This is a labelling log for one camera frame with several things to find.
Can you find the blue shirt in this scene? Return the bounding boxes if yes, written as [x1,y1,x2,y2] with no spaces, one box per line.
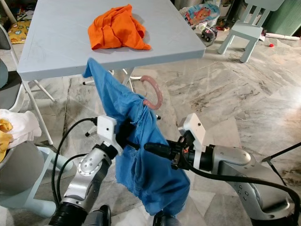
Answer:
[82,57,191,217]

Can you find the pink plastic clothes hanger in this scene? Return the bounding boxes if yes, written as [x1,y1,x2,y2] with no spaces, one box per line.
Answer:
[140,75,163,110]

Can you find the yellow garment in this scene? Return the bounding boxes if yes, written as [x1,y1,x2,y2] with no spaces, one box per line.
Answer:
[0,119,14,145]

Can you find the robot right leg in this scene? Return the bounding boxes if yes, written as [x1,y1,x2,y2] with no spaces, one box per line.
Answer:
[153,212,182,226]

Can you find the robot leg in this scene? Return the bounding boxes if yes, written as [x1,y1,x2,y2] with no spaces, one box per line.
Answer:
[82,205,113,226]
[153,212,182,226]

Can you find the robot left leg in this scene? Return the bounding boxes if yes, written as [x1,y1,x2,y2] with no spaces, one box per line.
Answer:
[82,205,113,226]

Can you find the black metal clothes rack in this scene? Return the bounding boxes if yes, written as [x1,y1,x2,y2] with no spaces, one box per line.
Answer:
[261,141,301,163]

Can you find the white garment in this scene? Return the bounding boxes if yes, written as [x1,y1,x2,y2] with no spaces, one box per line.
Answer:
[0,109,42,147]

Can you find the orange shirt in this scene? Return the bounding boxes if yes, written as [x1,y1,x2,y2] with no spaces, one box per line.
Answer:
[87,4,152,51]

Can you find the grey plastic basin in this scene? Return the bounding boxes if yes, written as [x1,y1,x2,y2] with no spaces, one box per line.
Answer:
[0,141,45,196]

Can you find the grey folding table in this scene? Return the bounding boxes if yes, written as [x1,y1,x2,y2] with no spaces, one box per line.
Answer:
[17,0,206,137]

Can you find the white grey folding chair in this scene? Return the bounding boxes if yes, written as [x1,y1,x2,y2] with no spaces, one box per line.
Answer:
[0,26,55,146]

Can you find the black white toy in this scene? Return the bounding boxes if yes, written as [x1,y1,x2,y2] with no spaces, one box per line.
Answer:
[199,24,217,45]

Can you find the light blue cushion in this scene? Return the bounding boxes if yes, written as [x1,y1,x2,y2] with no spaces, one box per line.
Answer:
[0,61,8,88]

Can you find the light blue child chair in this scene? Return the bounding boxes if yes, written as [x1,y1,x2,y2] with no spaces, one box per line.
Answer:
[219,0,285,63]

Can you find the cartoon print children bag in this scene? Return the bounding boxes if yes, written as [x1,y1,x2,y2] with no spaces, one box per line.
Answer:
[183,2,221,26]

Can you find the yellow patterned mat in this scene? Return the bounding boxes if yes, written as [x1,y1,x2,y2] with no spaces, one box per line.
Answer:
[8,21,31,44]

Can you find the white tube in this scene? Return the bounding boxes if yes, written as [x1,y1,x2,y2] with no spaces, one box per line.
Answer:
[263,32,301,41]

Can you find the mint green storage bin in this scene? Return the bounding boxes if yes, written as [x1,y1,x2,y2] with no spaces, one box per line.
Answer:
[263,0,301,36]

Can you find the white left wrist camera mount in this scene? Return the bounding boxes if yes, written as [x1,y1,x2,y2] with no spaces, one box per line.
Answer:
[96,115,119,147]

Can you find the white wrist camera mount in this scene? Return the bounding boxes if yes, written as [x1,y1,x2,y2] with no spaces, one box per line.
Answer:
[96,115,119,147]
[178,113,206,151]

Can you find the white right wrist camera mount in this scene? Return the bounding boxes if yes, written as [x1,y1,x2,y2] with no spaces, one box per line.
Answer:
[178,113,206,151]

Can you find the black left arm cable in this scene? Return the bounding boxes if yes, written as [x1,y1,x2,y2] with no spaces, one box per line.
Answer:
[52,118,99,212]

